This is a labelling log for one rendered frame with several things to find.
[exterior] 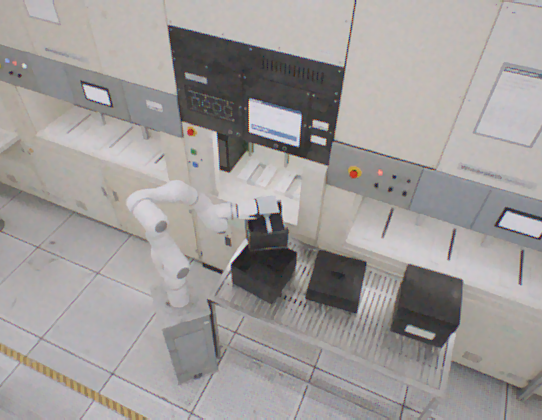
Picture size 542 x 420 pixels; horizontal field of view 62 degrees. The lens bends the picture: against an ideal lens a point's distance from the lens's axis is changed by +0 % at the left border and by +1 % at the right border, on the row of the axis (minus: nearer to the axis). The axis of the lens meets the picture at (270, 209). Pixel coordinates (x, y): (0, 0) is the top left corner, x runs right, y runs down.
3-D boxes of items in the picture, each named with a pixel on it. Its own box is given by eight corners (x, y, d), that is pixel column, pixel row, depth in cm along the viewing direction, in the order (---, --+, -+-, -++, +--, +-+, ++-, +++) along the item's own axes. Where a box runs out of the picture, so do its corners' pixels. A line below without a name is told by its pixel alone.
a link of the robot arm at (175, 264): (177, 253, 230) (196, 272, 222) (158, 267, 225) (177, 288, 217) (148, 191, 190) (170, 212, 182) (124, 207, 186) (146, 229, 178)
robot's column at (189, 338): (177, 386, 290) (159, 329, 234) (168, 348, 308) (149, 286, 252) (219, 371, 297) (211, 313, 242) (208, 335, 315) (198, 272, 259)
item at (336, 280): (304, 299, 249) (306, 286, 240) (316, 258, 269) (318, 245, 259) (356, 313, 244) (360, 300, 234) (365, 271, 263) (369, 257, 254)
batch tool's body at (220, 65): (199, 271, 351) (160, 29, 209) (251, 194, 411) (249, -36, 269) (303, 313, 328) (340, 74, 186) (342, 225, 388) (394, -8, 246)
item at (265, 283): (257, 250, 272) (257, 231, 259) (296, 270, 262) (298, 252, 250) (230, 282, 255) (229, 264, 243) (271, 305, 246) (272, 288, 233)
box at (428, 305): (388, 331, 237) (399, 306, 218) (396, 288, 255) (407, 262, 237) (443, 350, 231) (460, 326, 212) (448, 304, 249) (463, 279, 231)
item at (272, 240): (244, 228, 258) (243, 189, 235) (279, 225, 260) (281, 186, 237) (250, 262, 241) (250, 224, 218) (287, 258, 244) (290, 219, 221)
